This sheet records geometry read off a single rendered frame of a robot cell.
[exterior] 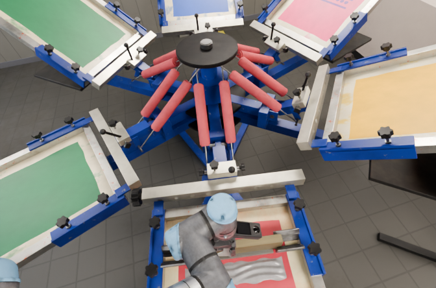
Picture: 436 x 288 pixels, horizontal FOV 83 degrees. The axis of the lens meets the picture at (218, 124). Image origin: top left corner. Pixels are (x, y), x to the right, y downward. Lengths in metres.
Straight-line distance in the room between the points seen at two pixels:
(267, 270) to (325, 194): 1.38
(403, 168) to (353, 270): 0.98
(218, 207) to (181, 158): 1.82
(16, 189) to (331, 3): 2.02
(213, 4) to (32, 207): 1.67
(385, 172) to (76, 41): 1.81
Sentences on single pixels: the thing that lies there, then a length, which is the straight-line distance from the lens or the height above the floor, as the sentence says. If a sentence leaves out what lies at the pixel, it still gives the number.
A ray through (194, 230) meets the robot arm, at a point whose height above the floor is 1.37.
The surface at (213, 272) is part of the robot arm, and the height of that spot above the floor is 1.37.
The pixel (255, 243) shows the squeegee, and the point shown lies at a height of 1.06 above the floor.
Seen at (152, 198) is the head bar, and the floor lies 1.03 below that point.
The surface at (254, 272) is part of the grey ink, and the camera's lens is 1.04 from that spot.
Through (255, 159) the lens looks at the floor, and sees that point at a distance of 2.38.
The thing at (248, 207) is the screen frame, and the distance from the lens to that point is 1.08.
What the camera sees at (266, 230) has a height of 0.96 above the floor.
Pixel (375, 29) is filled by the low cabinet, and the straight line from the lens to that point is 3.57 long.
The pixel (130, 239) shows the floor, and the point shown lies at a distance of 2.22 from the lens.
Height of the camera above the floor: 1.98
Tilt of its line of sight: 48 degrees down
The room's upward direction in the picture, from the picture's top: 5 degrees counter-clockwise
